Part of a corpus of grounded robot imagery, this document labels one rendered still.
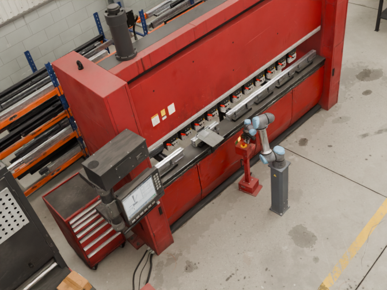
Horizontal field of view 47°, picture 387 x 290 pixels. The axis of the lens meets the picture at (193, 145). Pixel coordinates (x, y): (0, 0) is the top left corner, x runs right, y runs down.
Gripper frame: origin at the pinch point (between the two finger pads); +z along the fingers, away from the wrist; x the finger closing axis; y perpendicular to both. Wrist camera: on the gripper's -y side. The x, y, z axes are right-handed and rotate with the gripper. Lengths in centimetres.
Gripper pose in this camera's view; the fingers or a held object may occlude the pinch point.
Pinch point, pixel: (248, 143)
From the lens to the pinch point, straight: 524.2
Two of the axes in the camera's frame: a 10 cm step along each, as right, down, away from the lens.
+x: -5.5, 6.3, -5.5
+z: 0.7, 6.9, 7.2
